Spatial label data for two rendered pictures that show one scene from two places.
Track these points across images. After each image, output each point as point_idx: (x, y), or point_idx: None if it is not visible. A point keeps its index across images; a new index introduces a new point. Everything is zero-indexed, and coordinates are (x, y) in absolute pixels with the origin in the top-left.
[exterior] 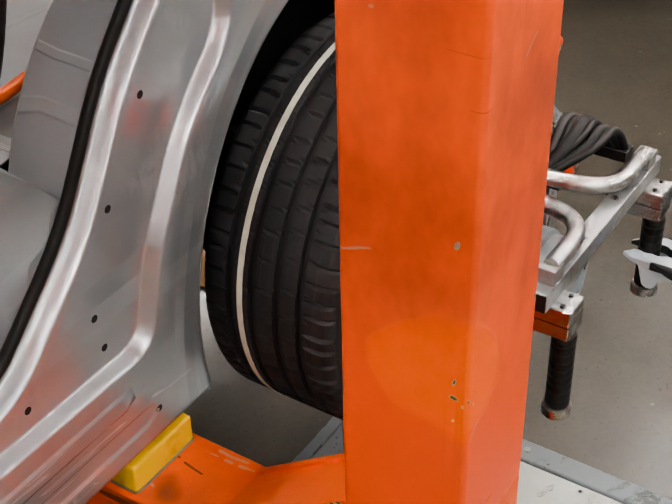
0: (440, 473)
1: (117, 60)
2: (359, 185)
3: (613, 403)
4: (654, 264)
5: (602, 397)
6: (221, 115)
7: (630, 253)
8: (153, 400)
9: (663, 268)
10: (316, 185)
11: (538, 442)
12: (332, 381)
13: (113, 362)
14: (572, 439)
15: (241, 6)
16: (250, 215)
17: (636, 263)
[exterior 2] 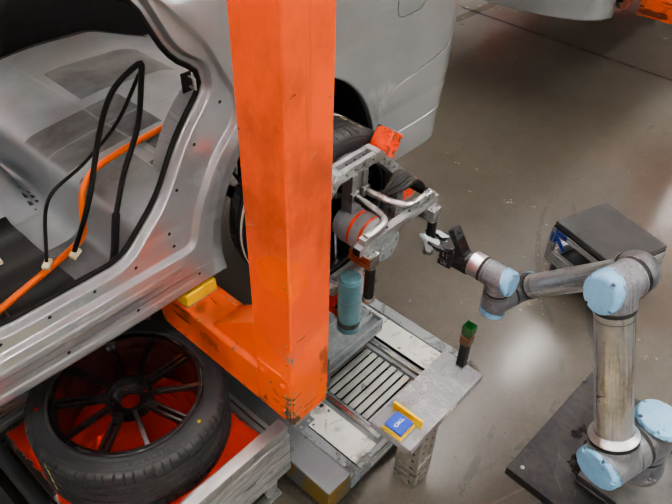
0: (282, 318)
1: (185, 129)
2: (249, 200)
3: (443, 299)
4: (429, 241)
5: (439, 296)
6: (233, 155)
7: (421, 235)
8: (196, 270)
9: (432, 244)
10: None
11: (402, 312)
12: None
13: (178, 252)
14: (419, 313)
15: None
16: None
17: (423, 240)
